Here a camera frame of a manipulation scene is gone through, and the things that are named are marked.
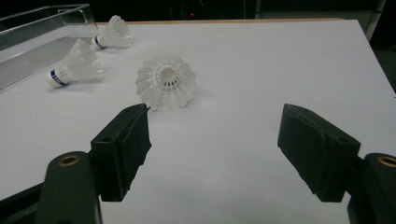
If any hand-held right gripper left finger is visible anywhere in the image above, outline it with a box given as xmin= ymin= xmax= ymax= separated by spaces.
xmin=90 ymin=103 xmax=152 ymax=203

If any clear plastic tray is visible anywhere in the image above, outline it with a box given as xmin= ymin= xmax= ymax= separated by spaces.
xmin=0 ymin=3 xmax=99 ymax=91

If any white feather shuttlecock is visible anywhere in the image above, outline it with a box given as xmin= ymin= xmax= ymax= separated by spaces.
xmin=91 ymin=14 xmax=135 ymax=50
xmin=45 ymin=38 xmax=106 ymax=90
xmin=134 ymin=53 xmax=198 ymax=112

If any white table cover sheet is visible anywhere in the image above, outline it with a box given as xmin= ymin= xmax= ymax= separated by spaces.
xmin=0 ymin=19 xmax=396 ymax=224

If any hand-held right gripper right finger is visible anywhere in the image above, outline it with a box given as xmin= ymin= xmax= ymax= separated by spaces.
xmin=276 ymin=103 xmax=362 ymax=203

